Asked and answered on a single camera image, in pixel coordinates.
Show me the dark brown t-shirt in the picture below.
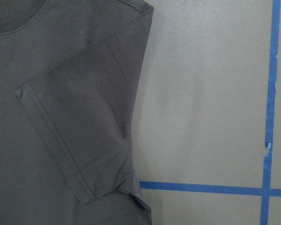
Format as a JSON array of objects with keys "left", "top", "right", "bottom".
[{"left": 0, "top": 0, "right": 154, "bottom": 225}]

